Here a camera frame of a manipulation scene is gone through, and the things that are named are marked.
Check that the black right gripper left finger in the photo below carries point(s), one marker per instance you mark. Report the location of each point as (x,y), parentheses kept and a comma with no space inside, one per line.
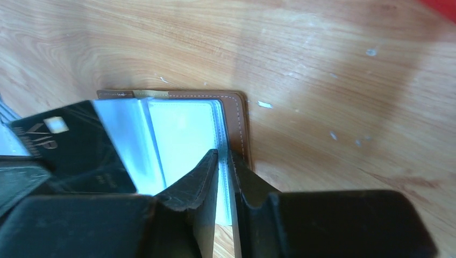
(177,222)

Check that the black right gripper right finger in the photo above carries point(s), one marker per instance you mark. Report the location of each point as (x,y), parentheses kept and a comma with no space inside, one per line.
(351,223)

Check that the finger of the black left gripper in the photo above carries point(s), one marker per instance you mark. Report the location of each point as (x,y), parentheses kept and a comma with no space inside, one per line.
(22,176)

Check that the brown leather card holder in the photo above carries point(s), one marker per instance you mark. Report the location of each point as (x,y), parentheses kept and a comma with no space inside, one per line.
(162,135)

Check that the red plastic bin near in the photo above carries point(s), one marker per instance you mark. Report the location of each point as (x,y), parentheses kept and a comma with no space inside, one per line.
(446,8)

